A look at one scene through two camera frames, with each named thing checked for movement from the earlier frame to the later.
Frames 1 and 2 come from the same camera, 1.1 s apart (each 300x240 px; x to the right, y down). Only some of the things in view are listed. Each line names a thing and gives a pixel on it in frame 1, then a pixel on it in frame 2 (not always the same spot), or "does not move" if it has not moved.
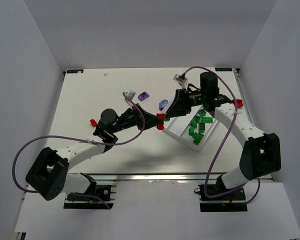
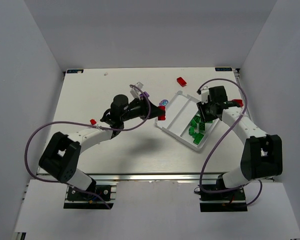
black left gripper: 139,116 -> 145,108
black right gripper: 179,99 -> 205,111
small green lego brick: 197,139 does not move
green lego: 191,131 does not move
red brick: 163,117 -> 162,117
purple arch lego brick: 143,96 does not move
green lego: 197,118 does not move
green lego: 193,123 does not move
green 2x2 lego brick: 201,127 does not move
